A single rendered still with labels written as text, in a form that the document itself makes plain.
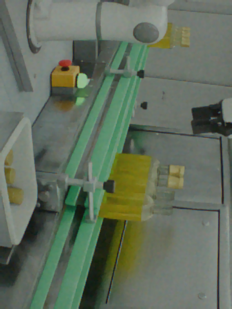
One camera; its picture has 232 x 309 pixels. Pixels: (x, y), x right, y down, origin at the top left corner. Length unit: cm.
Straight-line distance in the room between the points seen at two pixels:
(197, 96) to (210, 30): 118
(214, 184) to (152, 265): 46
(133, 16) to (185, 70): 638
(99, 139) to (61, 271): 39
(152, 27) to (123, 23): 7
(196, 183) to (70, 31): 75
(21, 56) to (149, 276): 63
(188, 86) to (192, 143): 574
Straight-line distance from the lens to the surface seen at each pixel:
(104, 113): 134
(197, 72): 741
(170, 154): 171
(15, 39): 100
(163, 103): 768
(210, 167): 167
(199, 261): 127
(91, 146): 120
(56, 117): 129
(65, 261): 103
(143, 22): 103
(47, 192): 108
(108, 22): 105
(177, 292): 119
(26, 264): 100
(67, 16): 107
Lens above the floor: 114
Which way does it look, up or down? 7 degrees down
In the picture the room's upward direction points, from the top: 96 degrees clockwise
